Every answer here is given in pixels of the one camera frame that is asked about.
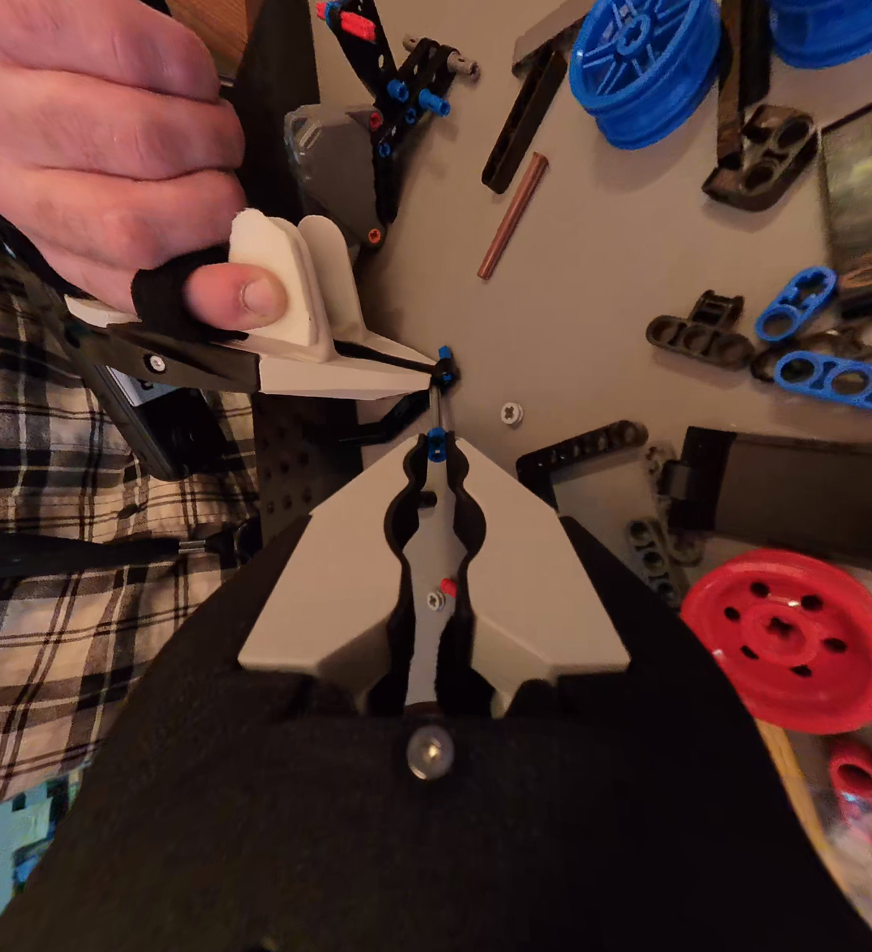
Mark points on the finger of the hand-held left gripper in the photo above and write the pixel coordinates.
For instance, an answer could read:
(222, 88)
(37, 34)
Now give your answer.
(331, 379)
(384, 347)

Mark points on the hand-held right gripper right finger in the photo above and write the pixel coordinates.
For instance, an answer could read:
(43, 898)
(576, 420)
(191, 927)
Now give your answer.
(540, 587)

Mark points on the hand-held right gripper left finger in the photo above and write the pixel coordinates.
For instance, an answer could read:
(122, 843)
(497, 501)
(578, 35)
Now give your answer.
(324, 587)

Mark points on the thin grey axle rod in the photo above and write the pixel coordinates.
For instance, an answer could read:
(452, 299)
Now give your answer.
(436, 409)

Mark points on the small blue cross connector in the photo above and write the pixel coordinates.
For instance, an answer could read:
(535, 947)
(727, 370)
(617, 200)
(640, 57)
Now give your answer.
(436, 444)

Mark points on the grey motor brick assembly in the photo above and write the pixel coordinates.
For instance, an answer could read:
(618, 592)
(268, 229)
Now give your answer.
(331, 163)

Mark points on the small blue link piece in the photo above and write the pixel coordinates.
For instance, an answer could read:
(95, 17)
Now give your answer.
(793, 305)

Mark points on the person's left hand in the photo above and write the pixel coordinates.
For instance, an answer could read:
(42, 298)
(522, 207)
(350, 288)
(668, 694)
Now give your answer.
(94, 134)

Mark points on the dark grey holed beam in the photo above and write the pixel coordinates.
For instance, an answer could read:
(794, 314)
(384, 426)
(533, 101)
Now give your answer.
(662, 558)

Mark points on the small white round bush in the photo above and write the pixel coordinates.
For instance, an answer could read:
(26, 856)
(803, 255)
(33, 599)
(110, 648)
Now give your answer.
(511, 413)

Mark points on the long black holed beam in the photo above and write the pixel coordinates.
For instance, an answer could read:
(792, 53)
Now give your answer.
(584, 445)

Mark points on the dark brown axle rod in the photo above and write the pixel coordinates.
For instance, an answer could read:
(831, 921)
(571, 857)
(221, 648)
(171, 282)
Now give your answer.
(514, 216)

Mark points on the red toy wheel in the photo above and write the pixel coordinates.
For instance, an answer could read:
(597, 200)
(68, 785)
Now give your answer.
(789, 639)

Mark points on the short black holed beam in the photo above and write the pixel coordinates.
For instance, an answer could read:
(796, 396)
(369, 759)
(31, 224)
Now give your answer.
(525, 123)

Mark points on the black curved panel piece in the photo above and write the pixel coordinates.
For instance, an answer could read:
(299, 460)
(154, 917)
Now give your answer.
(793, 491)

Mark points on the dark grey tee connector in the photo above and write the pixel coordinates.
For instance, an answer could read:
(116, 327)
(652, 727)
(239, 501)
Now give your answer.
(696, 338)

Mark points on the long yellow axle rod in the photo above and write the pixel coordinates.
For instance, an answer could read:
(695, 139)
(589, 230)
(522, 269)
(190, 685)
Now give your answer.
(796, 766)

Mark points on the blue toy wheel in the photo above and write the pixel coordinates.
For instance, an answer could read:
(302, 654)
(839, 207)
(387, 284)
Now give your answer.
(837, 30)
(644, 67)

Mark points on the black triangular connector piece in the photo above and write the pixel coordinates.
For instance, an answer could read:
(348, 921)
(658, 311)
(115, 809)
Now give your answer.
(763, 156)

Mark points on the black shiny flat tile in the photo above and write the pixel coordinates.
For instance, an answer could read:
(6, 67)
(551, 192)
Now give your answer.
(859, 208)

